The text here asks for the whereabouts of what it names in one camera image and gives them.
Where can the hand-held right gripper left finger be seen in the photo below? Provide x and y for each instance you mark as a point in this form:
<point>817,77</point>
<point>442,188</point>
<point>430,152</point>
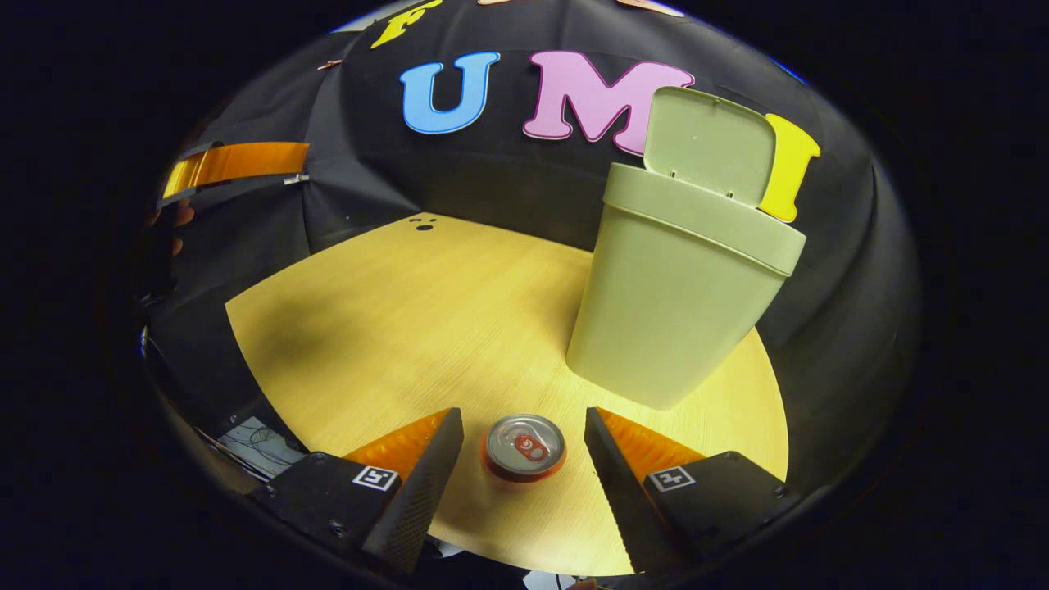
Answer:
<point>426,500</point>

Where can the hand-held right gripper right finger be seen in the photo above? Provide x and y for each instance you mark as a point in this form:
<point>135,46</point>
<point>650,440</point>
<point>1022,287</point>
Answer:
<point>619,500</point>

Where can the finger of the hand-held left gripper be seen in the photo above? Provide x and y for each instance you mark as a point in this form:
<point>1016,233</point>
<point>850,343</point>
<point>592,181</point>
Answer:
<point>246,160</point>

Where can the red pop can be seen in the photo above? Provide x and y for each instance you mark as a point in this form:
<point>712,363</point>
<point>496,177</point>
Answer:
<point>524,449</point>

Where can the green desktop garbage bin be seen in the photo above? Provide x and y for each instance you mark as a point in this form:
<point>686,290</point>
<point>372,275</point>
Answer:
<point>656,311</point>

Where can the wooden desktop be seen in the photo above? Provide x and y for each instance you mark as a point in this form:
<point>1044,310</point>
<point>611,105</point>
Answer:
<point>410,328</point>

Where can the black backdrop cloth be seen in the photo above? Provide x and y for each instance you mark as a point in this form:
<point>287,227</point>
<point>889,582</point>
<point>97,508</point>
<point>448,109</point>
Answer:
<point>492,180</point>

